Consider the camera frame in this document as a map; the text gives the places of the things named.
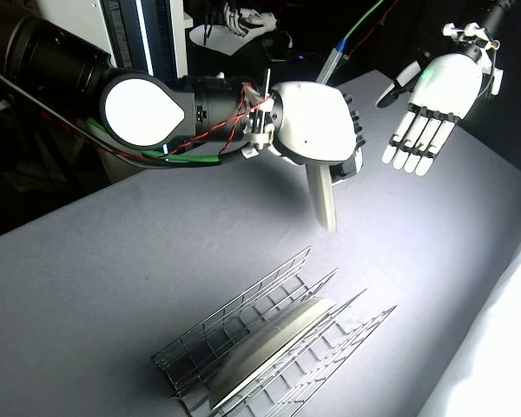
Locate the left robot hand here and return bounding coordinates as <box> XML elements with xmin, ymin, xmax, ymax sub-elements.
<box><xmin>375</xmin><ymin>51</ymin><xmax>483</xmax><ymax>177</ymax></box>

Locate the white paper sheet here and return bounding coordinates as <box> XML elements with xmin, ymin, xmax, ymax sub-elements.
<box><xmin>188</xmin><ymin>23</ymin><xmax>261</xmax><ymax>56</ymax></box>

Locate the grey metal bar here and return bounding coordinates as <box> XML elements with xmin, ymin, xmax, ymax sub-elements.
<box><xmin>315</xmin><ymin>38</ymin><xmax>348</xmax><ymax>84</ymax></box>

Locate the spare white robot hand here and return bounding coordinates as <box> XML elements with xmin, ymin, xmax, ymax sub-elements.
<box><xmin>220</xmin><ymin>1</ymin><xmax>278</xmax><ymax>39</ymax></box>

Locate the white plate with leaf print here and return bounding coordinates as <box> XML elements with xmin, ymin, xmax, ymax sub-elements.
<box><xmin>206</xmin><ymin>295</ymin><xmax>338</xmax><ymax>412</ymax></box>
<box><xmin>306</xmin><ymin>162</ymin><xmax>339</xmax><ymax>234</ymax></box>

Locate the green cable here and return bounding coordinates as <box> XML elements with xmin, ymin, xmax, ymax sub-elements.
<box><xmin>86</xmin><ymin>116</ymin><xmax>225</xmax><ymax>167</ymax></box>
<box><xmin>341</xmin><ymin>0</ymin><xmax>386</xmax><ymax>44</ymax></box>

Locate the black flat device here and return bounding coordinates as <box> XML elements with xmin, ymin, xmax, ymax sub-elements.
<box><xmin>260</xmin><ymin>32</ymin><xmax>294</xmax><ymax>62</ymax></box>

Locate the silver wire dish rack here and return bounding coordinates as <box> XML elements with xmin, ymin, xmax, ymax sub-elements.
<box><xmin>150</xmin><ymin>246</ymin><xmax>399</xmax><ymax>417</ymax></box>

